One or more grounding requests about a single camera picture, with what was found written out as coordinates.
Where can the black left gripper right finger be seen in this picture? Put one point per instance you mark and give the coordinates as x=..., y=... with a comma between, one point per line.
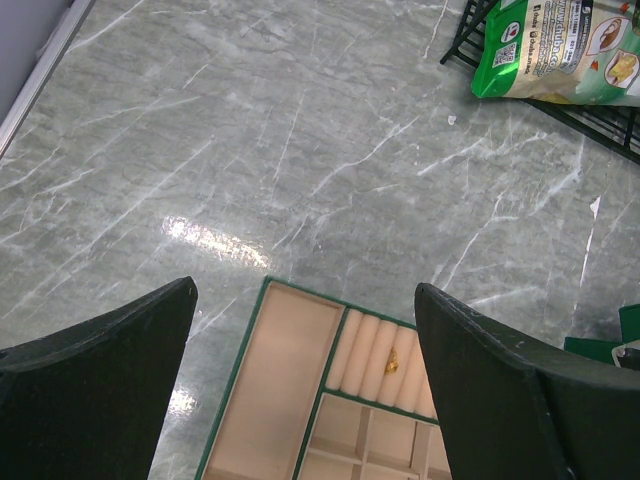
x=513, y=407

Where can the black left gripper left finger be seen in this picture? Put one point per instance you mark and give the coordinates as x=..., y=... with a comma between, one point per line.
x=89, y=401

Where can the green jewelry box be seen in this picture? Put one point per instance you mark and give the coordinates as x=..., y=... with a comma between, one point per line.
x=624, y=354

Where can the green jewelry tray insert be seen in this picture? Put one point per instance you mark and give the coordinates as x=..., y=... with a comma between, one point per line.
x=324, y=389

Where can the green snack bag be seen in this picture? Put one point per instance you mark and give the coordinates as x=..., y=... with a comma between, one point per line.
x=570, y=52

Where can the black wire rack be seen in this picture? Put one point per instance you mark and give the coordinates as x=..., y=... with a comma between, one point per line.
x=614, y=127

